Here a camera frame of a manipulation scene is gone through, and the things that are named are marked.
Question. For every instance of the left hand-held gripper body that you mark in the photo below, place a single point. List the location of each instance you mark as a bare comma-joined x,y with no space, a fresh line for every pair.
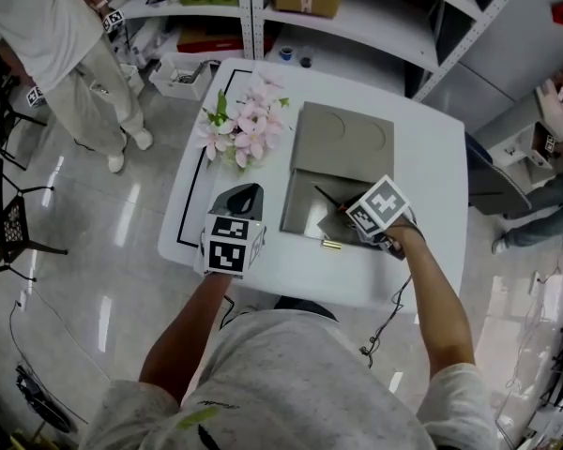
225,246

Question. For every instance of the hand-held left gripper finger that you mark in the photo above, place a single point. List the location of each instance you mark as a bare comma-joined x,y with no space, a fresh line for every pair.
260,204
220,204

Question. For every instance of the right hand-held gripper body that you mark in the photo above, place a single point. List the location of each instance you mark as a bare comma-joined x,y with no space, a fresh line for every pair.
380,204

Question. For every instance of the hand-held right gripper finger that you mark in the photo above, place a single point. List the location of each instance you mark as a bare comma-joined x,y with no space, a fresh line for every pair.
340,228

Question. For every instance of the grey gift box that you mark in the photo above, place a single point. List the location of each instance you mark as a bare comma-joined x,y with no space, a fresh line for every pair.
338,134

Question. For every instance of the person's left forearm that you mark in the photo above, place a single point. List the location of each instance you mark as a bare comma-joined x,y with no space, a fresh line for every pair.
187,326

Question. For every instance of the person's right forearm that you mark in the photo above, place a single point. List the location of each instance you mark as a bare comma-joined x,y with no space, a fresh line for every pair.
436,298

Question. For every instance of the red flat box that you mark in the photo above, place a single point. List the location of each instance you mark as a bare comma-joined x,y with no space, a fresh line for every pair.
216,42

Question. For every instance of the small gold metal piece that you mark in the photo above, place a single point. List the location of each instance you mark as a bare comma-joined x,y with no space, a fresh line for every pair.
331,245

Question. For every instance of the pink artificial flower bouquet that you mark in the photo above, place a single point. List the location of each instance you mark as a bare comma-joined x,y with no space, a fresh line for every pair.
248,124

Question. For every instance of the person's dark trousers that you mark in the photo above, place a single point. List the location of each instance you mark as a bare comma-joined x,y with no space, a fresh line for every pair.
305,306

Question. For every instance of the white floor bin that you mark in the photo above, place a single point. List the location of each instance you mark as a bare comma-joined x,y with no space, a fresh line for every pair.
173,80

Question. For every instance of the person's grey t-shirt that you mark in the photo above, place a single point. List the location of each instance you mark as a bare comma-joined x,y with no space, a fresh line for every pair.
286,382

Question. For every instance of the black tape roll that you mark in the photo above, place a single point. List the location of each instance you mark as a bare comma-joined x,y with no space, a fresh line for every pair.
307,61

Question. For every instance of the white power strip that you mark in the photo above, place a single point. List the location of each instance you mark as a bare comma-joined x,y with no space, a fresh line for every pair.
536,282

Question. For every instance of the white metal shelf unit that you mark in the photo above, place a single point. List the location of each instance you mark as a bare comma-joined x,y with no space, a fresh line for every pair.
356,21
192,12

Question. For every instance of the black mesh chair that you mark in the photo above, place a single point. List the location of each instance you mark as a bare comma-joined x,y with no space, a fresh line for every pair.
9,232

